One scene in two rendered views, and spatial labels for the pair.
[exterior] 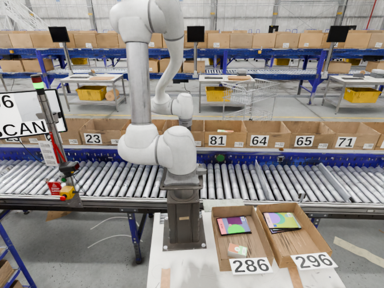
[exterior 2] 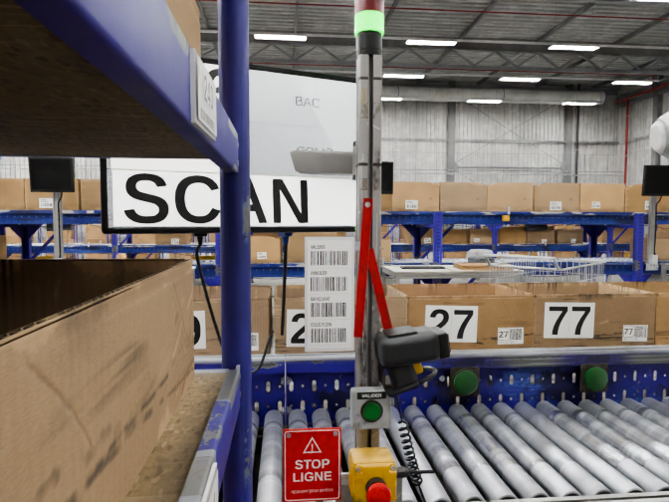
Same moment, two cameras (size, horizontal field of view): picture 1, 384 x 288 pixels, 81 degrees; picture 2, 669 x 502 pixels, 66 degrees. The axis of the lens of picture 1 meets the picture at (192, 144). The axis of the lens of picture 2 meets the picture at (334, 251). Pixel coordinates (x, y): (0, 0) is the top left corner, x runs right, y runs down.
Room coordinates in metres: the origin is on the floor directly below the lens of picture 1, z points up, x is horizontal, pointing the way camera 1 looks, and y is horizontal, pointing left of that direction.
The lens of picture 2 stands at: (0.44, 1.09, 1.27)
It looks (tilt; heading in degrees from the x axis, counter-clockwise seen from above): 3 degrees down; 352
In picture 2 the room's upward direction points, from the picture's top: straight up
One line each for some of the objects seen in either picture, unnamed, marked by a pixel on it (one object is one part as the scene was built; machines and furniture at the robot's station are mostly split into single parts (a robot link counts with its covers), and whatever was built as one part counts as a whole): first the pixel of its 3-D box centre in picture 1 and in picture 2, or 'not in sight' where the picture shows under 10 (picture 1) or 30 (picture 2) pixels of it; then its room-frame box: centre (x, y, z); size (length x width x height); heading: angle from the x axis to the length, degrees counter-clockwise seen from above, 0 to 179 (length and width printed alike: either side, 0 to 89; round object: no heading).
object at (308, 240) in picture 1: (288, 231); not in sight; (0.96, -0.59, 0.80); 0.38 x 0.28 x 0.10; 5
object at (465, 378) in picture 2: not in sight; (466, 382); (1.82, 0.52, 0.81); 0.07 x 0.01 x 0.07; 88
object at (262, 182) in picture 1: (260, 178); not in sight; (1.54, -0.59, 0.76); 0.46 x 0.01 x 0.09; 178
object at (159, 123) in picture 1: (145, 132); (455, 315); (2.04, 0.47, 0.96); 0.39 x 0.29 x 0.17; 88
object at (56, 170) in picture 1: (49, 177); not in sight; (1.61, 1.27, 0.73); 0.52 x 0.05 x 0.05; 178
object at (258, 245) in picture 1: (238, 234); not in sight; (0.93, -0.28, 0.80); 0.38 x 0.28 x 0.10; 3
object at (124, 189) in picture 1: (128, 179); (490, 448); (1.59, 0.55, 0.72); 0.52 x 0.05 x 0.05; 178
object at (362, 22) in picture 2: (37, 82); (368, 16); (1.33, 0.90, 1.62); 0.05 x 0.05 x 0.06
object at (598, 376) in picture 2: not in sight; (596, 378); (1.80, 0.12, 0.81); 0.07 x 0.01 x 0.07; 88
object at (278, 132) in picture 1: (264, 134); not in sight; (1.99, -0.71, 0.97); 0.39 x 0.29 x 0.17; 88
